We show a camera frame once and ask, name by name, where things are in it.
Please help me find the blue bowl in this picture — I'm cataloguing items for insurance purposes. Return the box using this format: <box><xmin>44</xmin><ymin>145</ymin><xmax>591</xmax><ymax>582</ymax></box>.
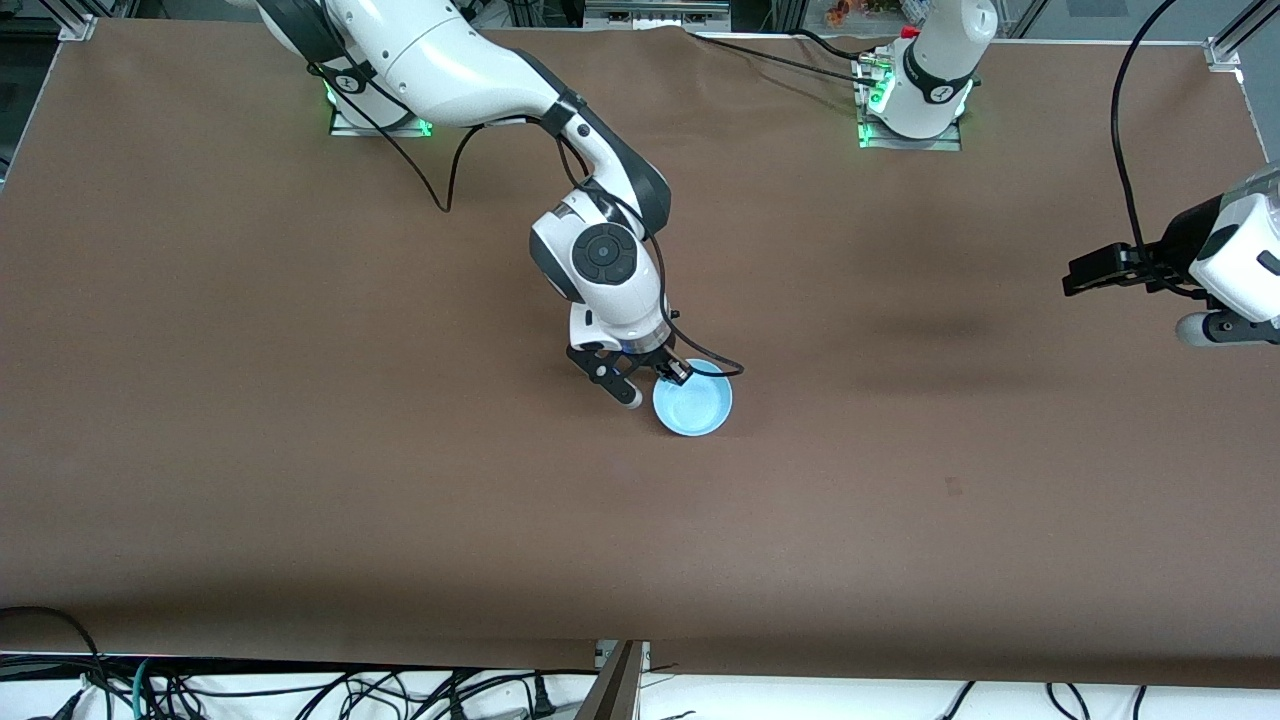
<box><xmin>652</xmin><ymin>359</ymin><xmax>734</xmax><ymax>438</ymax></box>

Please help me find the brown table cover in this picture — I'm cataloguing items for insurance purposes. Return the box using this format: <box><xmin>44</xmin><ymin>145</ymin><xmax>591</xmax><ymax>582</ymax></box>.
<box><xmin>0</xmin><ymin>18</ymin><xmax>1280</xmax><ymax>691</ymax></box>

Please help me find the aluminium corner profile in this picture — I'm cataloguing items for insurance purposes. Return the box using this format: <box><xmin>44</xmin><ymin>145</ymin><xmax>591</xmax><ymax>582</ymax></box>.
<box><xmin>1205</xmin><ymin>0</ymin><xmax>1280</xmax><ymax>71</ymax></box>
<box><xmin>40</xmin><ymin>0</ymin><xmax>101</xmax><ymax>41</ymax></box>

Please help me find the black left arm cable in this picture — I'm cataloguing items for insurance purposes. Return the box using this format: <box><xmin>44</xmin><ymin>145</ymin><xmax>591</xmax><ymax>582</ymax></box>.
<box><xmin>1110</xmin><ymin>0</ymin><xmax>1201</xmax><ymax>296</ymax></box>

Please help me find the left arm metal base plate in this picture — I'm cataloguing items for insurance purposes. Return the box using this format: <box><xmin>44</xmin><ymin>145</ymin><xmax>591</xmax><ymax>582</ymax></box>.
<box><xmin>857</xmin><ymin>55</ymin><xmax>963</xmax><ymax>152</ymax></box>

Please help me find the aluminium frame leg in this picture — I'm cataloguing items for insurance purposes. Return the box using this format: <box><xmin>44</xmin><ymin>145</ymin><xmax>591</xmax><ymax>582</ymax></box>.
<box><xmin>575</xmin><ymin>640</ymin><xmax>651</xmax><ymax>720</ymax></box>

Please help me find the long black table cable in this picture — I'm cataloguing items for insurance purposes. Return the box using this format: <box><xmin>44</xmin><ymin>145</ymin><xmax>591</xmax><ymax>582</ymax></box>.
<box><xmin>688</xmin><ymin>35</ymin><xmax>869</xmax><ymax>81</ymax></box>

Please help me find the metal rail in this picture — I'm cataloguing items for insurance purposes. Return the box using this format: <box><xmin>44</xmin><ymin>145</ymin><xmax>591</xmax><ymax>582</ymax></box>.
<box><xmin>585</xmin><ymin>0</ymin><xmax>731</xmax><ymax>31</ymax></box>

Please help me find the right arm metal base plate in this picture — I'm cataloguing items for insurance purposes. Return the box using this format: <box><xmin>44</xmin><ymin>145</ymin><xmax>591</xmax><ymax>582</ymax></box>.
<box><xmin>330</xmin><ymin>85</ymin><xmax>437</xmax><ymax>138</ymax></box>

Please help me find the short black table cable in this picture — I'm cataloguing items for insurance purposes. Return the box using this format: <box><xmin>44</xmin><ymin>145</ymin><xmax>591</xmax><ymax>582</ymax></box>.
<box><xmin>795</xmin><ymin>28</ymin><xmax>873</xmax><ymax>61</ymax></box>

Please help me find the thick black looped cable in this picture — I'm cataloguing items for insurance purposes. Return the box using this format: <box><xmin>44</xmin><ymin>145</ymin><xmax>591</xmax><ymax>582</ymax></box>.
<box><xmin>0</xmin><ymin>605</ymin><xmax>113</xmax><ymax>720</ymax></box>

